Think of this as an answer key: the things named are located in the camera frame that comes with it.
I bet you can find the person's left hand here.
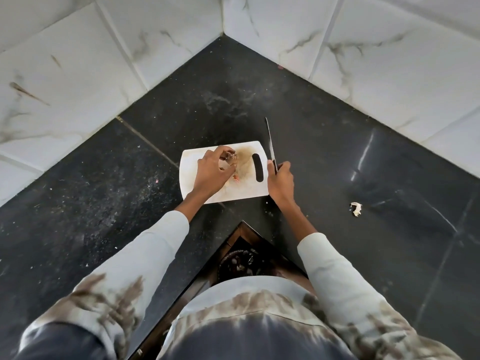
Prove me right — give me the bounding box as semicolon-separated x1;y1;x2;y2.
191;145;237;201

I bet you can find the person's right hand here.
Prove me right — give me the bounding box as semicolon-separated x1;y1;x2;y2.
266;160;297;207

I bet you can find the kitchen knife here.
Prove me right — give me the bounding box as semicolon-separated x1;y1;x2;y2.
265;117;279;175

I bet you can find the person's left forearm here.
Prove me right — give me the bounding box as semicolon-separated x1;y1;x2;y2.
73;190;211;301

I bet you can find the person's right forearm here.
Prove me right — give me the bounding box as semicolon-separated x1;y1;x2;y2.
278;198;381;312

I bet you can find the white plastic cutting board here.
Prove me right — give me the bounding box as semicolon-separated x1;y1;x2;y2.
179;141;270;205

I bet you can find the brown wooden cabinet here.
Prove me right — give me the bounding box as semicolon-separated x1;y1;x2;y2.
127;220;314;360

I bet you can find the black waste bin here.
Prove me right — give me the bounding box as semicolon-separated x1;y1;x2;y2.
217;249;265;283

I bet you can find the person's tie-dye shirt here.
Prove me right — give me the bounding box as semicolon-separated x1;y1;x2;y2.
157;275;359;360

